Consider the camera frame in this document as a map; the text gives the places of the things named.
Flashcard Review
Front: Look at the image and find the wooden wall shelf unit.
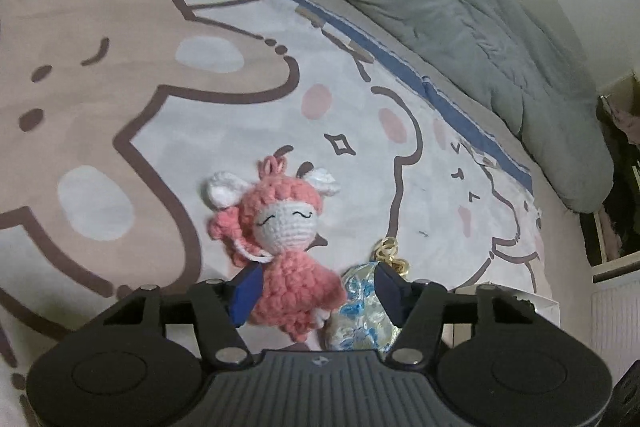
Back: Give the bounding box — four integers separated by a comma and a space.
579, 76, 640, 284

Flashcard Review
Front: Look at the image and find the grey duvet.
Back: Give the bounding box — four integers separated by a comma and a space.
220, 0, 616, 214

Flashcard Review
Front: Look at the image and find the dark clothes pile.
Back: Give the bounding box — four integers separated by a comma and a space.
596, 97, 640, 258

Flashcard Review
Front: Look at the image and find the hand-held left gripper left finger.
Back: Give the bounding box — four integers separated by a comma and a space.
102, 266, 264, 366

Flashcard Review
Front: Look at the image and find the white cardboard box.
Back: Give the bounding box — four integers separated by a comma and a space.
447, 288, 559, 349

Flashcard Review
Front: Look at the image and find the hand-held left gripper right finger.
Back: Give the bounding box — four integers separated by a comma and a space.
373, 266, 539, 364

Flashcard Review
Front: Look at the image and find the beige bed mattress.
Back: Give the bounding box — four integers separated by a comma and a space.
0, 0, 621, 378

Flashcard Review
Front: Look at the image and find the blue white brocade pouch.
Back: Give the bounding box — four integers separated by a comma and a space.
320, 237, 417, 354

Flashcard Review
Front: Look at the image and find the pink crochet doll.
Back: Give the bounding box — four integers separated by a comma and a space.
200, 154, 351, 351

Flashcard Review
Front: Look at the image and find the cartoon bear printed blanket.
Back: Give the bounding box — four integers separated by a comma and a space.
0, 0, 557, 427

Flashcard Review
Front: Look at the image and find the white radiator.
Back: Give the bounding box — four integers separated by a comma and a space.
590, 276, 640, 389

